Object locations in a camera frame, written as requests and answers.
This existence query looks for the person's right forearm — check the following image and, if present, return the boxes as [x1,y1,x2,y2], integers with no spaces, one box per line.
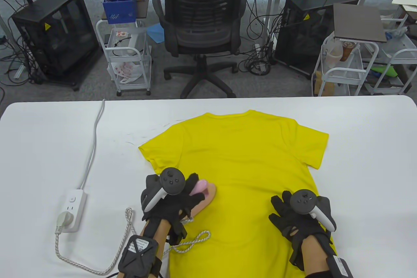
[300,234,336,278]

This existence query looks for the brown coffee cup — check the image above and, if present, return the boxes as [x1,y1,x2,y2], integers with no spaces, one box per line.
[340,41,354,62]

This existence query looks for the yellow t-shirt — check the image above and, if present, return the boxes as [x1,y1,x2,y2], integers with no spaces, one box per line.
[138,110,329,278]

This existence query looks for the black mesh office chair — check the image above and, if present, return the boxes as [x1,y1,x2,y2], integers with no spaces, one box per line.
[152,0,247,98]

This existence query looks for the black computer case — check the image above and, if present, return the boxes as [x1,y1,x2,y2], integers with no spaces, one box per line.
[273,0,359,79]
[11,0,100,91]

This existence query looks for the black wrist sensor box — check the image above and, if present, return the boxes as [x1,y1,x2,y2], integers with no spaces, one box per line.
[326,255,354,278]

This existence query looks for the person's right hand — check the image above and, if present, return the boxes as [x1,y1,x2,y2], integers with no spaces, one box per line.
[268,190,336,271]

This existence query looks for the white braided iron cord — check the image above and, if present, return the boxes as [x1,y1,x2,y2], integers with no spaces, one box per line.
[54,207,211,275]

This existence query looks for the white table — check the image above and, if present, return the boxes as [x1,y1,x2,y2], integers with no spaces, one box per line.
[0,95,417,278]

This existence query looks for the pink electric iron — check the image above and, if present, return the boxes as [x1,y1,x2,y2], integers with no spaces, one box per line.
[186,179,217,220]

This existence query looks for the black strapped wrist tracker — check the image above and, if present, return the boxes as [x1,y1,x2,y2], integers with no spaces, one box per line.
[117,235,162,278]

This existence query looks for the person's left hand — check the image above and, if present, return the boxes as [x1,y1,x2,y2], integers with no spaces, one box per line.
[142,173,206,246]

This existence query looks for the brown paper bag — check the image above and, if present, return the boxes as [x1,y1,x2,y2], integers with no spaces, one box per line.
[313,71,336,96]

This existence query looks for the translucent plastic jug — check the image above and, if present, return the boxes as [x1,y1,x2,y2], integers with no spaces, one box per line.
[326,42,342,66]

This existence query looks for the blue cloth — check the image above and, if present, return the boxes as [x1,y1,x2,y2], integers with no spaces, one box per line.
[146,23,165,43]

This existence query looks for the grey power strip cable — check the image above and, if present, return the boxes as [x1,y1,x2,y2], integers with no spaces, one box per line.
[79,99,105,190]

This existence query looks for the bundle of black cables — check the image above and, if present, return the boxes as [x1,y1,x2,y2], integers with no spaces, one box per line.
[0,35,43,86]
[238,40,277,76]

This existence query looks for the white metal cart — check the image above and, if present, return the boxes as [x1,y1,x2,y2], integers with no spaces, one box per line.
[312,32,380,96]
[95,0,152,96]
[362,24,417,95]

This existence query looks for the dark brown board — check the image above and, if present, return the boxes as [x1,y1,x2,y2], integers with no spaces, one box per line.
[333,3,387,43]

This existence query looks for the green plastic item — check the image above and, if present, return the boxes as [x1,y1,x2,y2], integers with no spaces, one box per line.
[371,66,398,78]

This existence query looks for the grey white controller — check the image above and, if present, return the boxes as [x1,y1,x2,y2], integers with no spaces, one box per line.
[289,189,336,231]
[141,167,186,212]

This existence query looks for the white printed plastic bag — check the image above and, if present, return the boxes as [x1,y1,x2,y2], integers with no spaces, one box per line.
[111,61,143,83]

